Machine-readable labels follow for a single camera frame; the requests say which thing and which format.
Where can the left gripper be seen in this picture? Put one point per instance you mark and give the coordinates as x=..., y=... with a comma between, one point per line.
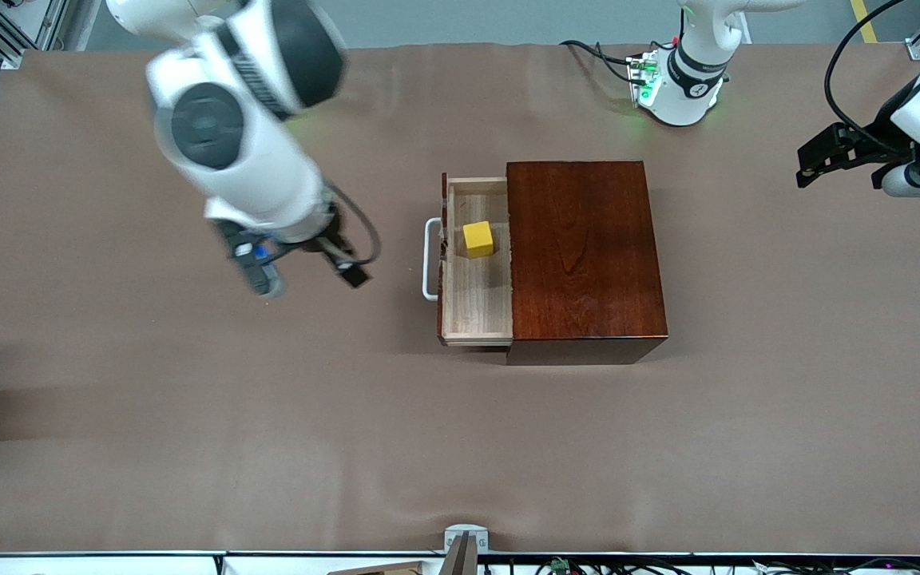
x=880, y=129

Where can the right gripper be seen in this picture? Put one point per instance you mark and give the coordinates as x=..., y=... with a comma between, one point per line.
x=327, y=236

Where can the yellow block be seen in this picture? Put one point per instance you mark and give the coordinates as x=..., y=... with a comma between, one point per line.
x=477, y=239

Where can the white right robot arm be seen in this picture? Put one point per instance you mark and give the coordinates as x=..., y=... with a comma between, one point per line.
x=252, y=160

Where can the dark wooden drawer cabinet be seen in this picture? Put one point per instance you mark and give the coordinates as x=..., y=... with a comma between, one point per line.
x=588, y=255

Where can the brown table cloth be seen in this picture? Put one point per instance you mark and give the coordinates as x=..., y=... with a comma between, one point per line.
x=348, y=439

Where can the brown cardboard piece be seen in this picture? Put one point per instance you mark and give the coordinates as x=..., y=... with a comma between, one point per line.
x=380, y=569

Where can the green terminal connector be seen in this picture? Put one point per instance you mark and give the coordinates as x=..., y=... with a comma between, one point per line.
x=560, y=565

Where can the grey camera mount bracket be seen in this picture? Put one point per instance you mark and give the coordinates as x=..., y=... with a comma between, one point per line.
x=465, y=539

